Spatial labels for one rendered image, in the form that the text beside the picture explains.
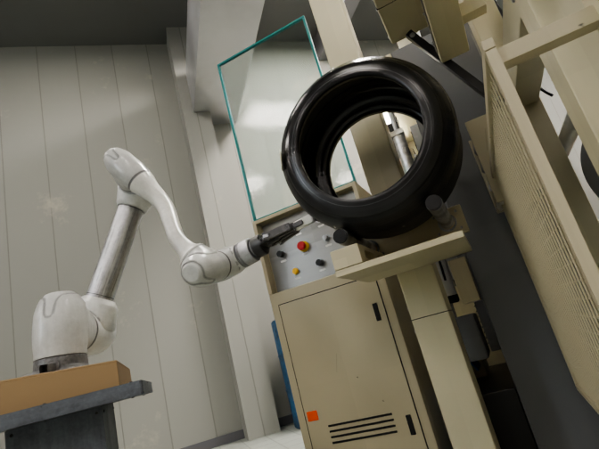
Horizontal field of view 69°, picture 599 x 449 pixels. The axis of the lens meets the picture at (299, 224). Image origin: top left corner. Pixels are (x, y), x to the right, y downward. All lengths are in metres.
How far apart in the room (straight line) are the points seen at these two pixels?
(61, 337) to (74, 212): 3.51
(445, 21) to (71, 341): 1.57
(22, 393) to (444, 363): 1.26
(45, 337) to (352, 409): 1.17
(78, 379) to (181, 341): 3.21
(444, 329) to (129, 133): 4.43
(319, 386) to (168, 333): 2.83
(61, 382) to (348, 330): 1.08
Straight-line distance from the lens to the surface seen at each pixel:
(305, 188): 1.34
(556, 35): 0.83
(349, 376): 1.93
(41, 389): 1.45
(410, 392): 1.88
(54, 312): 1.61
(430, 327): 1.59
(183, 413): 4.59
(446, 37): 1.65
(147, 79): 5.78
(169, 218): 1.56
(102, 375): 1.42
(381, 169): 1.68
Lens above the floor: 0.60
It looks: 16 degrees up
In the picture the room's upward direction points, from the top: 15 degrees counter-clockwise
